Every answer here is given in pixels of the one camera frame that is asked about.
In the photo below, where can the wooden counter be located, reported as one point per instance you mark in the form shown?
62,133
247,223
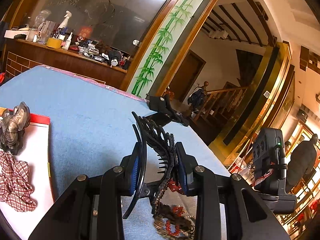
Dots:
62,62

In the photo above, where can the flat white box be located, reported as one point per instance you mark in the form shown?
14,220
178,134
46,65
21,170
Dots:
15,34

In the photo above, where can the black phone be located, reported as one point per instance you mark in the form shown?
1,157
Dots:
160,120

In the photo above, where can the dark blue hanging jacket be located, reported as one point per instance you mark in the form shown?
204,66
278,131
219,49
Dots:
197,97

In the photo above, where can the red box with white inside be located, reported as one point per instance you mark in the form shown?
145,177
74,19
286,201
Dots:
32,150

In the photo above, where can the blue tablecloth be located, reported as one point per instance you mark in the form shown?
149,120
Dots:
87,120

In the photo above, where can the small white bottle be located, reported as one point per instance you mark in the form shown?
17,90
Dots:
68,42

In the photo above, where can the counter clutter pile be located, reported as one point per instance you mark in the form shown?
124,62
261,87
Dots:
100,52

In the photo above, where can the black hair claw clip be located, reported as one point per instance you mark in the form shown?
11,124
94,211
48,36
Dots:
155,135

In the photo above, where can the wooden door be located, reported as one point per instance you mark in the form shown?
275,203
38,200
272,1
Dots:
187,75

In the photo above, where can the bamboo painted panel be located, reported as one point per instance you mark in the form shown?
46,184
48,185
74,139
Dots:
160,37

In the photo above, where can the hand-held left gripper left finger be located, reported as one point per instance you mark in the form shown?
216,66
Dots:
135,170

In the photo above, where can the yellow tape roll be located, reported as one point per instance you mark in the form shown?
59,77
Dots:
53,43

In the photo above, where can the clear glass pitcher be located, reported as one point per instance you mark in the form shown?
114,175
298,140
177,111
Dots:
46,32

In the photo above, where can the wooden stair railing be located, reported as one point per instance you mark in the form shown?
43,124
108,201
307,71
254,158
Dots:
225,97

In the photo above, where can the white spray bottle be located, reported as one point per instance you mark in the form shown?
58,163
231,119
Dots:
63,25

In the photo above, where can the red white plaid scrunchie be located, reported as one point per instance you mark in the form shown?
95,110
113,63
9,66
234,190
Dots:
15,180

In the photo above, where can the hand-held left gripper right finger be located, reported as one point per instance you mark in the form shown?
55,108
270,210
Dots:
182,172

